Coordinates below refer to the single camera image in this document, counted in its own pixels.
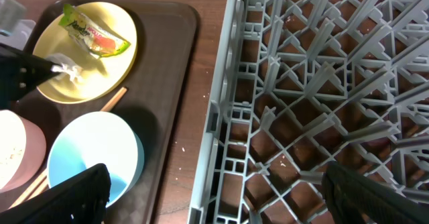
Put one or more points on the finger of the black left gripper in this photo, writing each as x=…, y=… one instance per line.
x=21, y=73

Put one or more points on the white pink rice bowl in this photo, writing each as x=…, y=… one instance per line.
x=23, y=149

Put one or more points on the wooden chopstick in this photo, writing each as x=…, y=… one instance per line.
x=34, y=189
x=108, y=107

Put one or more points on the brown serving tray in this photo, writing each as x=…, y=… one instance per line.
x=165, y=37

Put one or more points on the white tissue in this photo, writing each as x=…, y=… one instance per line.
x=65, y=66

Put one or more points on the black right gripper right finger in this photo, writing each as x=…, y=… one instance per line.
x=350, y=196

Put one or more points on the blue bowl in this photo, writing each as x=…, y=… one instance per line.
x=98, y=138

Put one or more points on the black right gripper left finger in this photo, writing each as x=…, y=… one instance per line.
x=80, y=199

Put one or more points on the clear plastic bin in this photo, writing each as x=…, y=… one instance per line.
x=15, y=30

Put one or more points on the grey dishwasher rack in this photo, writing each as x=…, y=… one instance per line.
x=300, y=83

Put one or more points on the yellow plate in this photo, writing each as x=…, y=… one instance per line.
x=99, y=76

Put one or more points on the green snack wrapper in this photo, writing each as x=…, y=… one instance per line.
x=90, y=36

